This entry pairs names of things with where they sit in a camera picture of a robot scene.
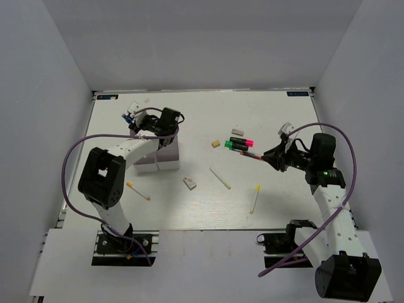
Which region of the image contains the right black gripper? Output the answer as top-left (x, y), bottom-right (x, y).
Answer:
top-left (261, 139), bottom-right (316, 172)

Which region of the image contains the clear glue bottle blue cap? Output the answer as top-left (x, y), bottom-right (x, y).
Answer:
top-left (121, 114), bottom-right (132, 124)

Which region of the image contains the white pen yellow tip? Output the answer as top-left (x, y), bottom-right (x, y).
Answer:
top-left (210, 167), bottom-right (231, 189)

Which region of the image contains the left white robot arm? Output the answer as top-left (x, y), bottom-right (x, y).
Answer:
top-left (78, 107), bottom-right (184, 252)

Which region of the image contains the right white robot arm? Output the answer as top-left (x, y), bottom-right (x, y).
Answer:
top-left (261, 133), bottom-right (382, 302)

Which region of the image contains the red gel pen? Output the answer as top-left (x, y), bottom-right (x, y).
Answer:
top-left (230, 148), bottom-right (263, 161)

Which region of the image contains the right white organizer box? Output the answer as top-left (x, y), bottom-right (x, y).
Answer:
top-left (156, 137), bottom-right (181, 170)

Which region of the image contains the pink highlighter marker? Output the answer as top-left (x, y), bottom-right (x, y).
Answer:
top-left (229, 137), bottom-right (254, 147)

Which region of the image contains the white pen yellow cap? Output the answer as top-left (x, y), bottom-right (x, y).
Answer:
top-left (249, 184), bottom-right (261, 214)

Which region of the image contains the grey white eraser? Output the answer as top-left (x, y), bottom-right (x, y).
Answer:
top-left (231, 129), bottom-right (244, 136)

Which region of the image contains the tan eraser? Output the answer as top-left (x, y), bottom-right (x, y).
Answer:
top-left (211, 140), bottom-right (220, 148)

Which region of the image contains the green highlighter marker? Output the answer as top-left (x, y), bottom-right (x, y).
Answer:
top-left (225, 141), bottom-right (249, 152)

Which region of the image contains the white staple box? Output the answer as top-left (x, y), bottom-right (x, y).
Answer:
top-left (183, 177), bottom-right (197, 191)

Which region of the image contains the right blue table label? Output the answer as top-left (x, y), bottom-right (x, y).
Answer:
top-left (287, 91), bottom-right (309, 97)

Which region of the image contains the blue table label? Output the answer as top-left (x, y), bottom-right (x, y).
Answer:
top-left (287, 91), bottom-right (309, 97)
top-left (97, 94), bottom-right (119, 100)

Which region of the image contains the yellow-capped white pen left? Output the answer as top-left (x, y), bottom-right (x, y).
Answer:
top-left (126, 182), bottom-right (150, 201)

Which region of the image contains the left blue table label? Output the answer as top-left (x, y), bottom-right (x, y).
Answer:
top-left (97, 94), bottom-right (119, 100)

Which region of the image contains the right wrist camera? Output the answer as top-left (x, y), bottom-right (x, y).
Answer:
top-left (278, 122), bottom-right (299, 143)

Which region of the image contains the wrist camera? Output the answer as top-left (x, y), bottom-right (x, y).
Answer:
top-left (126, 102), bottom-right (148, 124)
top-left (278, 122), bottom-right (299, 143)

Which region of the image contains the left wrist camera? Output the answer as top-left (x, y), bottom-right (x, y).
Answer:
top-left (126, 102), bottom-right (148, 124)

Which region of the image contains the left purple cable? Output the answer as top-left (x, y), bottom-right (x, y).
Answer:
top-left (60, 107), bottom-right (182, 266)

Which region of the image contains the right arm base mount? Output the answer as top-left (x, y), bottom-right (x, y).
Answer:
top-left (256, 220), bottom-right (317, 268)

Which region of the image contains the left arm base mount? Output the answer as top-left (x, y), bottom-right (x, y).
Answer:
top-left (92, 230), bottom-right (159, 267)

